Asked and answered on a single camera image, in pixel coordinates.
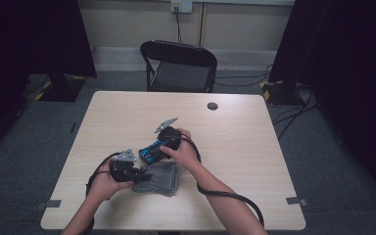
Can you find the black stand base yellow stripes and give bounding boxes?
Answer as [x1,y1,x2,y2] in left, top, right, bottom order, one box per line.
[258,79,306,108]
[36,73,87,103]

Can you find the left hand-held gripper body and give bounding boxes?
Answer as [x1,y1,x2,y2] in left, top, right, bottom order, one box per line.
[109,148,142,183]

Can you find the hand-held gripper black cable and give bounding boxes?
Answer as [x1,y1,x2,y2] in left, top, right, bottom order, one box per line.
[179,134,265,228]
[84,151,122,235]

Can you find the person's left hand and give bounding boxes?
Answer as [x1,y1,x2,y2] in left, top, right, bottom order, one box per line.
[87,161,134,202]

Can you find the grey fluffy cloth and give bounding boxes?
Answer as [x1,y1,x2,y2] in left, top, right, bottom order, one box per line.
[131,161,180,198]

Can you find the blue and black toy car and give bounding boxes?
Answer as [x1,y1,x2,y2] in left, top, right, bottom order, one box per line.
[138,138,171,165]

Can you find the black folding chair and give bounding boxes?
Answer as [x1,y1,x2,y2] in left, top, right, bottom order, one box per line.
[139,39,218,94]

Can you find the right hand-held gripper black cable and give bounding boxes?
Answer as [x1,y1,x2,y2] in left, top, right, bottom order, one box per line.
[179,134,265,228]

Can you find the person's right hand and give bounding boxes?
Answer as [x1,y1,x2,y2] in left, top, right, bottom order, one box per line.
[159,128,201,171]

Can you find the white wall socket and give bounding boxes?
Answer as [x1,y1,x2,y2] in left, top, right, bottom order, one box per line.
[170,0,194,14]

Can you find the black floor cable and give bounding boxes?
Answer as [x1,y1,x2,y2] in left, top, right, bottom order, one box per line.
[214,64,274,88]

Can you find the bundle of black floor cables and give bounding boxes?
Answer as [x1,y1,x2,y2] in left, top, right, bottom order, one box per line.
[271,87,319,142]

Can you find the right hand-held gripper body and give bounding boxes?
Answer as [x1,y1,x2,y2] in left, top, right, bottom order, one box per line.
[154,117,183,152]

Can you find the black plugged wall cable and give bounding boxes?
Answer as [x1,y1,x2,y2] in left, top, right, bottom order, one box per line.
[174,7,184,45]

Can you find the grey tape strip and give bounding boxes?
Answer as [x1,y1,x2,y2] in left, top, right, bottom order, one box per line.
[35,199,63,212]
[285,196,308,207]

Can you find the black curtain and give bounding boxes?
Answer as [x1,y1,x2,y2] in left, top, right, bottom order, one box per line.
[268,0,376,211]
[0,0,98,163]

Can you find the left hand-held gripper black cable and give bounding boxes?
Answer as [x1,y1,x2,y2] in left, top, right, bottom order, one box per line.
[84,151,122,235]

